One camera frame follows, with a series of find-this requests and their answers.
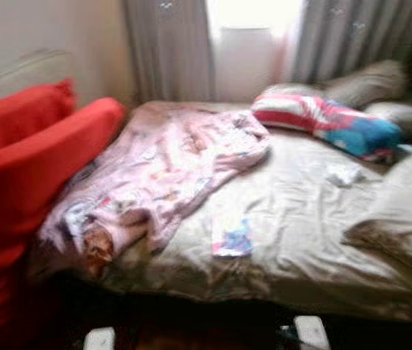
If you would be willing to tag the red cushion with flange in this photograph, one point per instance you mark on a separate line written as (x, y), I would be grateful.
(16, 117)

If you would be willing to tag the bright window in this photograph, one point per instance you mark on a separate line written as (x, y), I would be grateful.
(253, 13)

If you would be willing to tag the pink sheer curtain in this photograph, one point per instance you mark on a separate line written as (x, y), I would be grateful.
(291, 55)

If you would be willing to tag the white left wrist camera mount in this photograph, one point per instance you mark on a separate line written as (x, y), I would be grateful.
(100, 340)

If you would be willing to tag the red white blue striped pillow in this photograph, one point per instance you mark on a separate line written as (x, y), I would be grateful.
(315, 118)

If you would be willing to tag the beige floral duvet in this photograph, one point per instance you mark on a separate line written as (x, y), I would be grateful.
(402, 211)

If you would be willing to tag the bed with beige floral sheet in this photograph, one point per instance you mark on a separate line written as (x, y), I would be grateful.
(286, 219)

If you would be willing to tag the large plain red cushion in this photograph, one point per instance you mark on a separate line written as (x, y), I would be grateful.
(30, 189)

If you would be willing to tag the colourful comic book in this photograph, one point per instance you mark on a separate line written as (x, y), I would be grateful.
(233, 239)

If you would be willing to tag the pink cartoon print quilt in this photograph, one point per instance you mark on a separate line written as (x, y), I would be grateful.
(162, 168)

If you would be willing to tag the white crumpled cloth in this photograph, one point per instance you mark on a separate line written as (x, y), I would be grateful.
(344, 175)

